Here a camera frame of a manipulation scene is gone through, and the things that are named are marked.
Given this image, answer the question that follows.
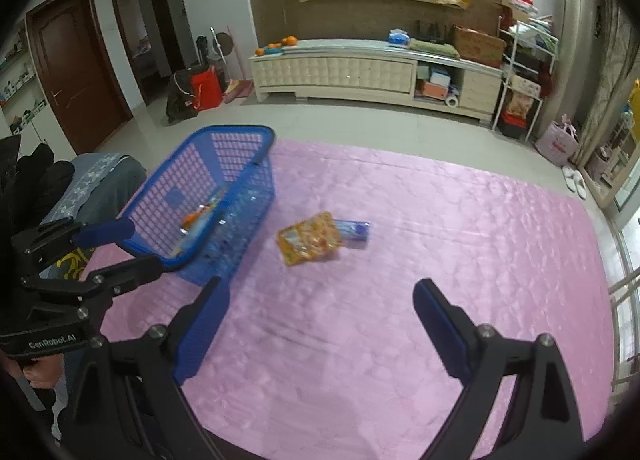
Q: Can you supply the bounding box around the bunch of oranges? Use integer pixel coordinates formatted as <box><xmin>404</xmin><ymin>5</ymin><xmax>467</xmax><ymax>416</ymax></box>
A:
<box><xmin>255</xmin><ymin>35</ymin><xmax>299</xmax><ymax>57</ymax></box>

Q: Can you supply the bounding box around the brown wooden door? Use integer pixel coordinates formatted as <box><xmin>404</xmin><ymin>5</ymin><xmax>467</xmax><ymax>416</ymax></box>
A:
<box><xmin>25</xmin><ymin>0</ymin><xmax>133</xmax><ymax>156</ymax></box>

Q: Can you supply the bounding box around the long orange snack packet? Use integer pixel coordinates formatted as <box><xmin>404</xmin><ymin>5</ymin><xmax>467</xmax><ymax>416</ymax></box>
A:
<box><xmin>181</xmin><ymin>207</ymin><xmax>213</xmax><ymax>232</ymax></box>

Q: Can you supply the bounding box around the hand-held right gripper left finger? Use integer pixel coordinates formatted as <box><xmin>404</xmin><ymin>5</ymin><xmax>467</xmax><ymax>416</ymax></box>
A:
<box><xmin>62</xmin><ymin>276</ymin><xmax>232</xmax><ymax>460</ymax></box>

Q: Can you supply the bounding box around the chair with grey cover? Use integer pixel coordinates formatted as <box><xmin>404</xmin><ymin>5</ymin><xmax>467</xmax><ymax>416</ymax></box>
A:
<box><xmin>37</xmin><ymin>153</ymin><xmax>148</xmax><ymax>281</ymax></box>

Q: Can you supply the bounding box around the white metal rack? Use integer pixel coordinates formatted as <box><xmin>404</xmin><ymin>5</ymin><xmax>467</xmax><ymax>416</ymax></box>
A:
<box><xmin>492</xmin><ymin>15</ymin><xmax>558</xmax><ymax>141</ymax></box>

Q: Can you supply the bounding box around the orange box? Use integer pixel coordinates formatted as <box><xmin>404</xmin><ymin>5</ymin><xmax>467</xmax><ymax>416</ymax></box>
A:
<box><xmin>417</xmin><ymin>82</ymin><xmax>451</xmax><ymax>100</ymax></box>

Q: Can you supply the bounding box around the blue purple wrapper packet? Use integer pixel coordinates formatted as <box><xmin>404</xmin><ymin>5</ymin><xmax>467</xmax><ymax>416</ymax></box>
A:
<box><xmin>336</xmin><ymin>220</ymin><xmax>371</xmax><ymax>244</ymax></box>

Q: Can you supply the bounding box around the wall shelf with bottles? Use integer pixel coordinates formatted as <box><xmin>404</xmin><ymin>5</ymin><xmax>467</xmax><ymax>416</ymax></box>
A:
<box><xmin>0</xmin><ymin>35</ymin><xmax>47</xmax><ymax>136</ymax></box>

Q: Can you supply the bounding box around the blue plastic basket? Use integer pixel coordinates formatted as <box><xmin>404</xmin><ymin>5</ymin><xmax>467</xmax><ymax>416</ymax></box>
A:
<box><xmin>117</xmin><ymin>125</ymin><xmax>277</xmax><ymax>287</ymax></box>

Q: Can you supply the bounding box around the red bag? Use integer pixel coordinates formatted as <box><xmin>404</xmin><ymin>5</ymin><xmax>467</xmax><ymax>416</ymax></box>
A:
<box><xmin>190</xmin><ymin>68</ymin><xmax>223</xmax><ymax>111</ymax></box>

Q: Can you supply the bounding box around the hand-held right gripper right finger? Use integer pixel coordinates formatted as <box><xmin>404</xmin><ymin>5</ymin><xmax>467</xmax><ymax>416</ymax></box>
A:
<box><xmin>412</xmin><ymin>277</ymin><xmax>586</xmax><ymax>460</ymax></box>

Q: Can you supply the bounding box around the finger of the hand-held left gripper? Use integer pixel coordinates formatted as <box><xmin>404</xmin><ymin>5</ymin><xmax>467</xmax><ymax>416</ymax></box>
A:
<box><xmin>22</xmin><ymin>255</ymin><xmax>165</xmax><ymax>348</ymax></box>
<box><xmin>10</xmin><ymin>217</ymin><xmax>137</xmax><ymax>273</ymax></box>

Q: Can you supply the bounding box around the orange cracker print bag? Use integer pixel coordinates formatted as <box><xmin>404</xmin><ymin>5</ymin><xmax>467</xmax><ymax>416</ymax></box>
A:
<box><xmin>276</xmin><ymin>211</ymin><xmax>345</xmax><ymax>267</ymax></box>

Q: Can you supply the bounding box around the black bag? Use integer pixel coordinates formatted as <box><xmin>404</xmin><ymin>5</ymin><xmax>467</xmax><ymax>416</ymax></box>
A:
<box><xmin>166</xmin><ymin>70</ymin><xmax>201</xmax><ymax>123</ymax></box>

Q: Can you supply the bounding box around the cream TV cabinet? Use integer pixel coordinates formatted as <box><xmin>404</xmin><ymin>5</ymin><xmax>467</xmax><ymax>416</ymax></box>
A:
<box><xmin>248</xmin><ymin>38</ymin><xmax>506</xmax><ymax>123</ymax></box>

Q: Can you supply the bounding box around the brown cardboard box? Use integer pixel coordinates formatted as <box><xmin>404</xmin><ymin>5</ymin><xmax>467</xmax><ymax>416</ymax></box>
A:
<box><xmin>452</xmin><ymin>25</ymin><xmax>507</xmax><ymax>68</ymax></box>

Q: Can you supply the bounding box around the green folded cloth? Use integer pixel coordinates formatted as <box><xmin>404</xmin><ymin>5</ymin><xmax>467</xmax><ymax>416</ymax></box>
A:
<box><xmin>409</xmin><ymin>39</ymin><xmax>460</xmax><ymax>58</ymax></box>

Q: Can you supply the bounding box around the pink shopping bag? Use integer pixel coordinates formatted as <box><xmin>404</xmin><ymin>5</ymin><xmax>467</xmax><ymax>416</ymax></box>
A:
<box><xmin>535</xmin><ymin>120</ymin><xmax>581</xmax><ymax>166</ymax></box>

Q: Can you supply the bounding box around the person's left hand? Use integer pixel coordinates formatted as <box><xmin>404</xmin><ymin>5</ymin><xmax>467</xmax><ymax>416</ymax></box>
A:
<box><xmin>22</xmin><ymin>354</ymin><xmax>66</xmax><ymax>391</ymax></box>

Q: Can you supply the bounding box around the red yellow snack box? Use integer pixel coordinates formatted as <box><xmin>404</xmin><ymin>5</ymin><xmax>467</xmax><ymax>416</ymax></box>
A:
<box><xmin>502</xmin><ymin>90</ymin><xmax>538</xmax><ymax>128</ymax></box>

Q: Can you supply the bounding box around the black clothing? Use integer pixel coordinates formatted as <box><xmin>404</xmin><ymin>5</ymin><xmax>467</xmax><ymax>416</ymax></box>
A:
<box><xmin>0</xmin><ymin>135</ymin><xmax>76</xmax><ymax>236</ymax></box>

